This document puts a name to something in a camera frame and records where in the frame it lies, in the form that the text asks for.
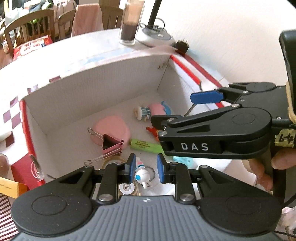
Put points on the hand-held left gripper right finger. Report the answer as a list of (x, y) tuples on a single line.
[(161, 170)]

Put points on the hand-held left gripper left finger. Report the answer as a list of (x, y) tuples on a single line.
[(131, 169)]

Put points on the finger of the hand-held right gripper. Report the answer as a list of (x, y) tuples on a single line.
[(196, 120), (203, 97)]

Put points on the white rabbit figurine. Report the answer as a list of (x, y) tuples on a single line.
[(142, 177)]

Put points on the clear tape roll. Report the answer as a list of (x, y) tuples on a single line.
[(126, 188)]

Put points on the teal round case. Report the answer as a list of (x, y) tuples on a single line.
[(182, 161)]

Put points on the green highlighter pen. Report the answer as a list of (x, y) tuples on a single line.
[(143, 144)]

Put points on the orange red toy figure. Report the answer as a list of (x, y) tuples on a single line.
[(153, 132)]

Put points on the pink haired doll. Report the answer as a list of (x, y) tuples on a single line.
[(157, 109)]

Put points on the pink rounded case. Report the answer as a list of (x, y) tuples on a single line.
[(111, 126)]

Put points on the red cardboard box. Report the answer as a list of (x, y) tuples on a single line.
[(104, 88)]

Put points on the person's right hand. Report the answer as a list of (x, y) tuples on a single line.
[(286, 160)]

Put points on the black plug adaptor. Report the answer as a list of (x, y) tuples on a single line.
[(181, 46)]

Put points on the desk lamp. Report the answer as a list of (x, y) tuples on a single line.
[(157, 38)]

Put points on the tall clear glass container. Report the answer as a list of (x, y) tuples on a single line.
[(129, 32)]

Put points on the yellow rectangular box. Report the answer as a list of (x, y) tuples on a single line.
[(11, 186)]

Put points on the pink cloth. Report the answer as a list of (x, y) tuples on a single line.
[(87, 20)]

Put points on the red printed bag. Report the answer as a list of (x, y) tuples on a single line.
[(32, 46)]

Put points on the wooden dining chair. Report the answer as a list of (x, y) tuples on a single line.
[(66, 18), (27, 17)]

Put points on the pile of clothes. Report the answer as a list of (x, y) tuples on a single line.
[(64, 4)]

